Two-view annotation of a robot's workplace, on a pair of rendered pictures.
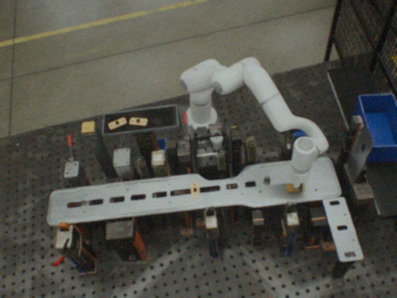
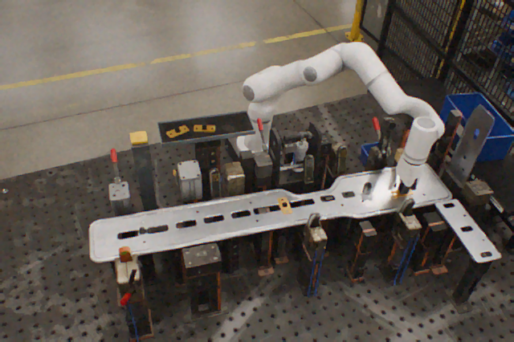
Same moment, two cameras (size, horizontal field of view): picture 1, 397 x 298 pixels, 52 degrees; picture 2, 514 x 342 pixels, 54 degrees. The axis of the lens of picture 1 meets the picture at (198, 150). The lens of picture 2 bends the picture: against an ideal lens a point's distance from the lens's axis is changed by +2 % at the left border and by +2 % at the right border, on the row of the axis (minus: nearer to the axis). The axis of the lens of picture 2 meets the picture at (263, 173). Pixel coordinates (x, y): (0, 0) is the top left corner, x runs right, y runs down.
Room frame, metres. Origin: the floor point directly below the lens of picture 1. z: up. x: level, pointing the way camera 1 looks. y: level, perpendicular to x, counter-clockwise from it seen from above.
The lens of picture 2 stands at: (-0.22, 0.59, 2.38)
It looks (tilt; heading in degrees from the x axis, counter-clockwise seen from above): 44 degrees down; 339
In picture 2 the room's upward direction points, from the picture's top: 4 degrees clockwise
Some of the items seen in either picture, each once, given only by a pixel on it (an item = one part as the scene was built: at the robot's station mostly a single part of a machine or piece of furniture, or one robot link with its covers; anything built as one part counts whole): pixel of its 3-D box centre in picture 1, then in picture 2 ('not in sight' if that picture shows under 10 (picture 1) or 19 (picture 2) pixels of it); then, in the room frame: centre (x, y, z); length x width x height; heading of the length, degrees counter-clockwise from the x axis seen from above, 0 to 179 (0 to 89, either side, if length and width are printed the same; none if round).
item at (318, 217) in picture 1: (313, 227); (424, 243); (0.73, -0.49, 0.84); 0.11 x 0.10 x 0.28; 177
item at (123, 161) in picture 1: (131, 178); (192, 206); (1.12, 0.37, 0.90); 0.13 x 0.10 x 0.41; 177
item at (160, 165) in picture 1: (163, 178); (233, 203); (1.11, 0.20, 0.89); 0.13 x 0.11 x 0.38; 177
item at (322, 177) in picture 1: (191, 193); (279, 209); (0.94, 0.07, 1.00); 1.38 x 0.22 x 0.02; 87
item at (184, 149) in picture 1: (188, 168); (261, 191); (1.14, 0.07, 0.89); 0.13 x 0.11 x 0.38; 177
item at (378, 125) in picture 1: (379, 127); (474, 126); (1.07, -0.86, 1.10); 0.30 x 0.17 x 0.13; 172
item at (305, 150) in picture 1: (304, 152); (422, 136); (0.87, -0.42, 1.29); 0.09 x 0.08 x 0.13; 116
